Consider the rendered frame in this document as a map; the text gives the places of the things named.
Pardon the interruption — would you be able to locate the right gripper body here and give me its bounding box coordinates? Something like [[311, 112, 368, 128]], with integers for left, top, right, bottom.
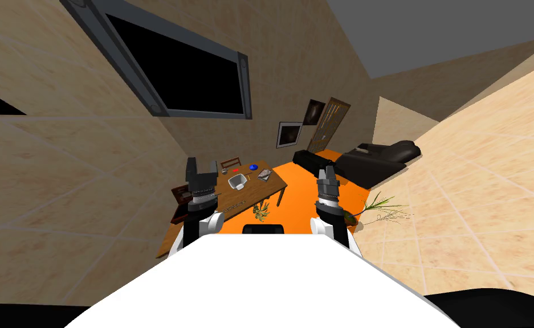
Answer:
[[316, 178, 341, 200]]

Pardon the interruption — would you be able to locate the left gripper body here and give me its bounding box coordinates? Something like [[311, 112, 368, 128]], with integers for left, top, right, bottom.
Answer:
[[187, 174, 218, 200]]

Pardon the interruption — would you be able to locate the black low bench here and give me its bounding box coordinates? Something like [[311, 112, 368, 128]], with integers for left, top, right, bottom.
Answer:
[[292, 149, 336, 173]]

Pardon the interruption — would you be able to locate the dark brown chair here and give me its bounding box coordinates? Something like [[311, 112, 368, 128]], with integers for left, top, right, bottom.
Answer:
[[170, 184, 193, 224]]

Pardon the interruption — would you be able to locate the orange rug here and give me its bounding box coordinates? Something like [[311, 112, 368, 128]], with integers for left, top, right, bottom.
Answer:
[[216, 149, 372, 235]]

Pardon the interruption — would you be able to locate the black sofa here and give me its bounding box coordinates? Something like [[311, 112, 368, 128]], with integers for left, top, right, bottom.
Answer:
[[335, 140, 422, 190]]

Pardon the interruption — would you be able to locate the brown wooden table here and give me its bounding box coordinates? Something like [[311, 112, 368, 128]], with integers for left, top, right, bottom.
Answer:
[[156, 160, 288, 259]]

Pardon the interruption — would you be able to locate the green potted plant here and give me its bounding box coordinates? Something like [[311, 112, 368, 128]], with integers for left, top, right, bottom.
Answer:
[[343, 191, 411, 227]]

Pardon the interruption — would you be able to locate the brown wooden door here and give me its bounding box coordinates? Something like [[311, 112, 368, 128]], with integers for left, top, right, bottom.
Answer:
[[306, 97, 352, 155]]

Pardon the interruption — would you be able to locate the white framed picture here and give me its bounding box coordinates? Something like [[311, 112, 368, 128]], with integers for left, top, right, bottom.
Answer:
[[276, 121, 304, 149]]

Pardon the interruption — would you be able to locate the dark frameless picture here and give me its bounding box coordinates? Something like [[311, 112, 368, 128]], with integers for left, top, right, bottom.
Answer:
[[303, 99, 327, 126]]

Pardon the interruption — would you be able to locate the small yellow green plant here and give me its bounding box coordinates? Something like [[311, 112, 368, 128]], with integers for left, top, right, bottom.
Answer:
[[252, 202, 272, 223]]

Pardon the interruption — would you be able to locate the large grey framed window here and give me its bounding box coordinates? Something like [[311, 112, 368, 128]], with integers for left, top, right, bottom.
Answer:
[[60, 0, 253, 121]]

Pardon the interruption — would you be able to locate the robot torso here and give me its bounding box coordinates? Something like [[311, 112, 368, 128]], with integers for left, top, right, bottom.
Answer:
[[64, 223, 461, 328]]

